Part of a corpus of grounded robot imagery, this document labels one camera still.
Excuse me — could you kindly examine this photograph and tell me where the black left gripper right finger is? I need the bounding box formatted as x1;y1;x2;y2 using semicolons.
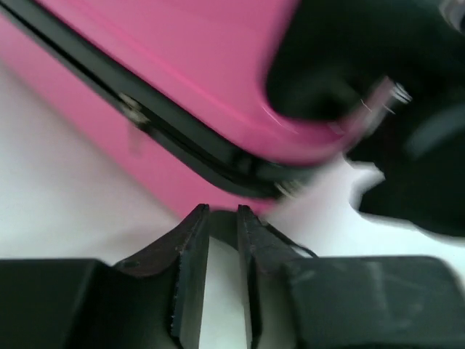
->
237;206;464;348

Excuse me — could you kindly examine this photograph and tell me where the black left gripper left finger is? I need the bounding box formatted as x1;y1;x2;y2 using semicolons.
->
1;204;209;348

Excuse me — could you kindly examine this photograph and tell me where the pink suitcase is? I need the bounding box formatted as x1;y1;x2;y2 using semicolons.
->
0;0;465;241

